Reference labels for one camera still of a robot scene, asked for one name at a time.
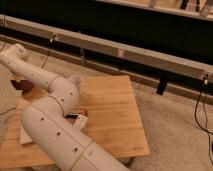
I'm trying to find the dark purple ceramic bowl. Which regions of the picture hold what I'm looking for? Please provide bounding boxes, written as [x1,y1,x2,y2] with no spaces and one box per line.
[11,80,33,92]

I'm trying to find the metal rail frame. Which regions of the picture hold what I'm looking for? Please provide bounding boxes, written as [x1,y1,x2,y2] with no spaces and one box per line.
[0,14,213,96]

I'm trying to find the wooden table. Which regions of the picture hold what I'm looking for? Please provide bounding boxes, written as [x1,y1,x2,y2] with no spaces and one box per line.
[0,76,150,169]

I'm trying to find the small dark candy bar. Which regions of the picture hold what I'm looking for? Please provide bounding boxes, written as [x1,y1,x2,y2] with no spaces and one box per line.
[65,111,88,119]

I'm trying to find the black cable with plug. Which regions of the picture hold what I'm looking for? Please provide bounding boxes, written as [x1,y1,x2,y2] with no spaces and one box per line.
[40,34,56,70]

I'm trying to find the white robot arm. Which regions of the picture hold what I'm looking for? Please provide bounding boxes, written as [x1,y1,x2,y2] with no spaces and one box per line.
[0,44,130,171]

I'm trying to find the white tube with cap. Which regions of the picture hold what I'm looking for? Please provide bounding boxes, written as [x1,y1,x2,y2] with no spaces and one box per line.
[74,115,88,130]

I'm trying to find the black cable on right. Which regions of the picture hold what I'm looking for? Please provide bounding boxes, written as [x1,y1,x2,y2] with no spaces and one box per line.
[194,74,213,164]

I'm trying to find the beige sponge block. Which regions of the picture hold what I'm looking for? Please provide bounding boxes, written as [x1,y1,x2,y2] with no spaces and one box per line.
[20,127,33,145]

